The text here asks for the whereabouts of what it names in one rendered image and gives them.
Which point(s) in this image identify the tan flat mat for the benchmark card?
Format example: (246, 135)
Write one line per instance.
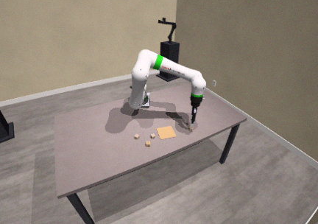
(165, 132)

